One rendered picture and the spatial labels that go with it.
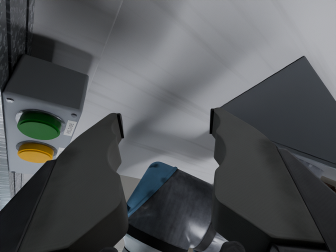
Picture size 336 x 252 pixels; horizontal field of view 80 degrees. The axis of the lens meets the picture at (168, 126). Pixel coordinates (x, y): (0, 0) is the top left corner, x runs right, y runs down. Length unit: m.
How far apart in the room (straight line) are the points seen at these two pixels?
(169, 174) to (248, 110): 0.17
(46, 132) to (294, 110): 0.32
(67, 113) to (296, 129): 0.29
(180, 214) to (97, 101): 0.23
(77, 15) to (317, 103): 0.31
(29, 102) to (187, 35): 0.19
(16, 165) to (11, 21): 0.23
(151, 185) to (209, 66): 0.20
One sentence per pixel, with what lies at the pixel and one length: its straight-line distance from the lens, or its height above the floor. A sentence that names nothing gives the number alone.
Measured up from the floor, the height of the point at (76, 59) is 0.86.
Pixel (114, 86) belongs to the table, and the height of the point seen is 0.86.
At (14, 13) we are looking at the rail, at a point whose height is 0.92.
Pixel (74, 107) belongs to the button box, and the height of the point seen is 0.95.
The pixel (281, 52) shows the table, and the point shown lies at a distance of 0.35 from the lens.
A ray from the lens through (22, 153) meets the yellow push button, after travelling 0.31.
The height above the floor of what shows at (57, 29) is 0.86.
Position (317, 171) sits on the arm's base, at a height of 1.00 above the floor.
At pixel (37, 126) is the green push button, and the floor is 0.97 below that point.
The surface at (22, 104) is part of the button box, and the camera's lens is 0.24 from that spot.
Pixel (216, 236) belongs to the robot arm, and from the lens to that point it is 0.37.
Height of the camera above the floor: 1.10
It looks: 33 degrees down
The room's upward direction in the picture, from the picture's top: 175 degrees clockwise
